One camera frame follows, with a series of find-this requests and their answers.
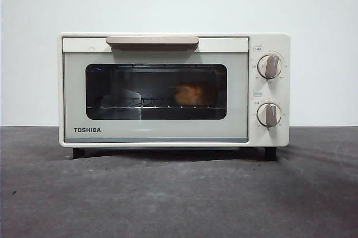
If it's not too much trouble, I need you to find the golden bread loaf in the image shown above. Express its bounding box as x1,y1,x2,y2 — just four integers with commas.
172,81,216,107

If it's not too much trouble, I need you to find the glass oven door with handle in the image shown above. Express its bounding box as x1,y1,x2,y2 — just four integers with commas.
62,36,249,143

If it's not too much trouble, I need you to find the cream Toshiba toaster oven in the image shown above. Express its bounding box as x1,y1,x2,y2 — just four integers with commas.
58,32,291,162

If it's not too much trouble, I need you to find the cream timer knob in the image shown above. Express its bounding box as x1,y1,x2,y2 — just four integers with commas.
256,102,282,127

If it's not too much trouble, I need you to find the cream temperature knob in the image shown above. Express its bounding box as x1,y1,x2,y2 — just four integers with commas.
256,54,283,80

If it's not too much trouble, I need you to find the metal wire oven rack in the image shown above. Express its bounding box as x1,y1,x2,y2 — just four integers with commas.
86,97,227,110

